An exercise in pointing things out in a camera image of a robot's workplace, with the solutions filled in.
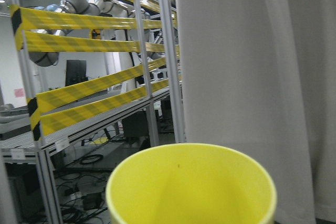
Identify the yellow plastic cup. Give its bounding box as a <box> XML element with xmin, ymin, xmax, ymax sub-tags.
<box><xmin>106</xmin><ymin>143</ymin><xmax>277</xmax><ymax>223</ymax></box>

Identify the white curtain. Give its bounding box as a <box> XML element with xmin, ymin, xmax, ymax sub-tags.
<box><xmin>176</xmin><ymin>0</ymin><xmax>335</xmax><ymax>223</ymax></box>

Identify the yellow black barrier tape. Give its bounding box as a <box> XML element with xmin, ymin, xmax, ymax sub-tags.
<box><xmin>9</xmin><ymin>0</ymin><xmax>170</xmax><ymax>146</ymax></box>

